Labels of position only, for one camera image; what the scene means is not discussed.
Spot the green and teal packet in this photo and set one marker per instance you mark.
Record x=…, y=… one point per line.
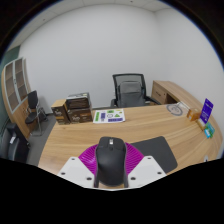
x=209, y=130

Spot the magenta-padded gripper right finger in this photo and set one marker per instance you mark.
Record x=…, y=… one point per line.
x=146, y=170

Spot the black computer mouse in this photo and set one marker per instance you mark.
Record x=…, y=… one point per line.
x=111, y=163

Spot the black stacked box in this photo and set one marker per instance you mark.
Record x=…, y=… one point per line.
x=78, y=100

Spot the black mesh office chair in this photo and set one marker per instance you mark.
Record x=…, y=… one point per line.
x=130, y=93

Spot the upright brown cardboard box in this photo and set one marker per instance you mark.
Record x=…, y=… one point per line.
x=59, y=113

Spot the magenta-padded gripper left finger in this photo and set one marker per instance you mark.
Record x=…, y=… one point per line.
x=76, y=171

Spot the wooden shelf unit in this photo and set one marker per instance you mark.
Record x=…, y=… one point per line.
x=15, y=88

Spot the dark grey mouse pad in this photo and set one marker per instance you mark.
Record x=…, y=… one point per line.
x=160, y=150

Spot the wooden side cabinet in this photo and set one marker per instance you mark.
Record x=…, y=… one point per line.
x=166, y=91

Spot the round grey disc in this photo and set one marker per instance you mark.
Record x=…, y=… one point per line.
x=174, y=110

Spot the black leather armchair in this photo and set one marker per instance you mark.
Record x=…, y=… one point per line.
x=13, y=146

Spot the purple sign card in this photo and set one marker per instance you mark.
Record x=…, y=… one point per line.
x=206, y=111

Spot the printed white paper sheet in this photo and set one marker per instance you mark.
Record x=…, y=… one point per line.
x=109, y=116

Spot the small orange box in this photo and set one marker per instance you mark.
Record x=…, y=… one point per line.
x=193, y=115

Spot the black visitor chair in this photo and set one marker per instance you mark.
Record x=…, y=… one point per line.
x=32, y=100

